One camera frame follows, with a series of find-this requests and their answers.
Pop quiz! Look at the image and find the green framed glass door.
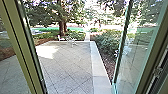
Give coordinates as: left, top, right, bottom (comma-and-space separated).
111, 0, 168, 94

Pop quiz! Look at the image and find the green door jamb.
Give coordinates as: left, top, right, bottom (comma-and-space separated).
134, 13, 168, 94

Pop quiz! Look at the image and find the grey outdoor metal chair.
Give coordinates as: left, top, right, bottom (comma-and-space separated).
65, 35, 78, 48

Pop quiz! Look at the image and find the green hedge bush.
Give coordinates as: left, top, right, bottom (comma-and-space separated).
93, 29, 125, 58

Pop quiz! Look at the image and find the dark tree trunk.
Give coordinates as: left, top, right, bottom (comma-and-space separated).
57, 0, 68, 37

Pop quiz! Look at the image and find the long low reddish hedge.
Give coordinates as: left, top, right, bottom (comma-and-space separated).
0, 29, 86, 62

